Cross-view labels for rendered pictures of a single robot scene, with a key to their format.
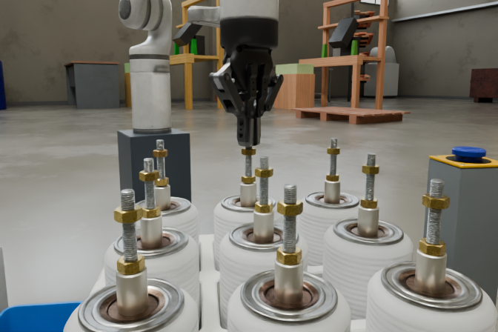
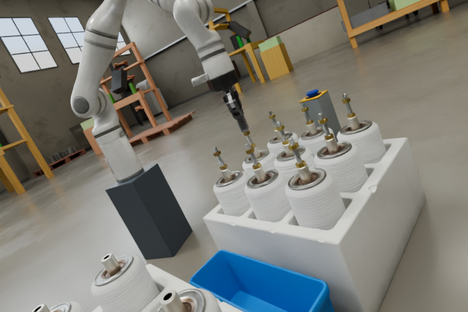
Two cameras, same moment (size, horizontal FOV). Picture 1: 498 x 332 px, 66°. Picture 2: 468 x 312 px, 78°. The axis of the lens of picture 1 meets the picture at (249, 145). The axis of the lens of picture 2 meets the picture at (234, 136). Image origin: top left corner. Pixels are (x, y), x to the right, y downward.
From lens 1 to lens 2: 0.46 m
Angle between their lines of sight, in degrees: 31
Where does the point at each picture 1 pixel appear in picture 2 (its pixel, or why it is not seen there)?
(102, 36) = not seen: outside the picture
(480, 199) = (326, 106)
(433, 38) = (170, 64)
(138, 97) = (118, 157)
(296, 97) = not seen: hidden behind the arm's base
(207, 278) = not seen: hidden behind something
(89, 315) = (303, 186)
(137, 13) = (95, 105)
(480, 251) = (335, 125)
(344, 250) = (317, 141)
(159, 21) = (106, 105)
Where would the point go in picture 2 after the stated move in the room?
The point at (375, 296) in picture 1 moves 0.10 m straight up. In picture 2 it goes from (348, 138) to (334, 99)
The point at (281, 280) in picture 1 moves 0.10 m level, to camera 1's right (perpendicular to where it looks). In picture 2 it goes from (333, 144) to (357, 124)
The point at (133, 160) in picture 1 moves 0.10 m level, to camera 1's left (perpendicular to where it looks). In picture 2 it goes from (141, 195) to (111, 213)
